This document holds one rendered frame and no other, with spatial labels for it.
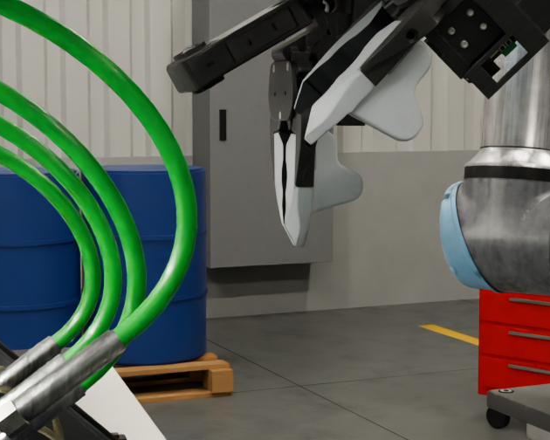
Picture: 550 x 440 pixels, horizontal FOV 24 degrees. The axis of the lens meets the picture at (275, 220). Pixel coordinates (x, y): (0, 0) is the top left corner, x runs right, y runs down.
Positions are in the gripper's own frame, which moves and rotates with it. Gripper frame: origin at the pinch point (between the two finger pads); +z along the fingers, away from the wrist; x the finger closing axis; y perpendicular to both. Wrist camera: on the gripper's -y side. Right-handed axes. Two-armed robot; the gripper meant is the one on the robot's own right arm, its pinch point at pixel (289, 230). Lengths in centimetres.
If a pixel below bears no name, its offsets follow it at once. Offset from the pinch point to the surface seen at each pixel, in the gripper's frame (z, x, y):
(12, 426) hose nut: 11.2, -13.4, -22.4
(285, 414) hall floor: 119, 419, 119
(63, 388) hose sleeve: 8.9, -13.4, -19.2
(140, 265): 1.9, -4.9, -12.7
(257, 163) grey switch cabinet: 20, 631, 162
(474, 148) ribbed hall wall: 13, 689, 327
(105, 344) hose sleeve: 6.1, -13.3, -16.4
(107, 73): -11.6, -13.4, -16.2
